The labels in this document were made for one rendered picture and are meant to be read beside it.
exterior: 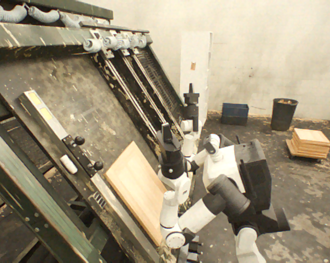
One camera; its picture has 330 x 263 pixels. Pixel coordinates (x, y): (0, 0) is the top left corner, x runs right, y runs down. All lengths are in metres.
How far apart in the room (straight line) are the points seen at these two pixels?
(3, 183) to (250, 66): 5.93
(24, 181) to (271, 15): 6.02
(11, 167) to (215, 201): 0.71
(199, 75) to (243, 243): 4.04
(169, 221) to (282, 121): 4.75
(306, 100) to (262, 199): 5.59
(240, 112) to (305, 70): 1.93
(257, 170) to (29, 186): 0.87
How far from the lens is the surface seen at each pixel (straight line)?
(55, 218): 0.84
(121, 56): 1.78
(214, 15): 6.29
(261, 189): 1.11
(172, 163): 0.74
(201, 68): 4.91
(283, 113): 5.41
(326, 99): 6.73
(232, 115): 5.44
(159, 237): 1.30
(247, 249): 1.38
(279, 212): 1.31
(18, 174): 0.81
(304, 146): 4.22
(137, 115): 1.52
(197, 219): 0.95
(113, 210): 1.04
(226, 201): 0.92
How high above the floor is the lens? 1.88
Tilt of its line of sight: 23 degrees down
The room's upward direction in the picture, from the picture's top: straight up
